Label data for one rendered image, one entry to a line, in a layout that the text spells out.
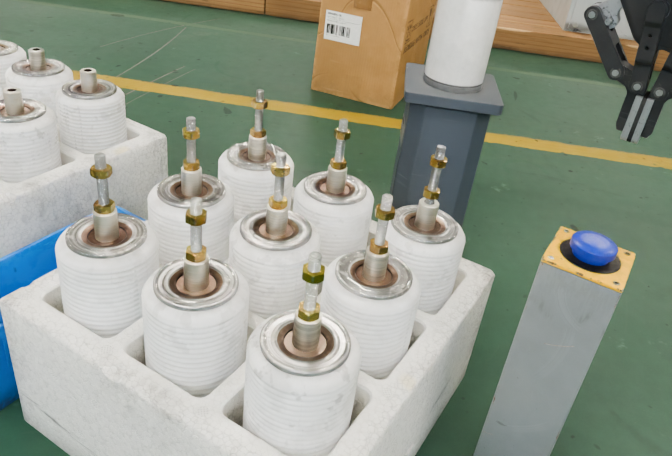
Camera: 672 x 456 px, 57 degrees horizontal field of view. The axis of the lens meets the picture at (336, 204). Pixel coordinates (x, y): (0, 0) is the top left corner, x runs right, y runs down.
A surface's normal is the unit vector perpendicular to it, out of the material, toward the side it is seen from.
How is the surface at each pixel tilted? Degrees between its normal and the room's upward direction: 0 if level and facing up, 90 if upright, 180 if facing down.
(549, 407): 90
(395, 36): 90
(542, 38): 90
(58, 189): 90
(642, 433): 0
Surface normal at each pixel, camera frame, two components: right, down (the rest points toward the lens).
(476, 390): 0.11, -0.85
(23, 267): 0.85, 0.32
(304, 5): -0.11, 0.50
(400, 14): -0.41, 0.43
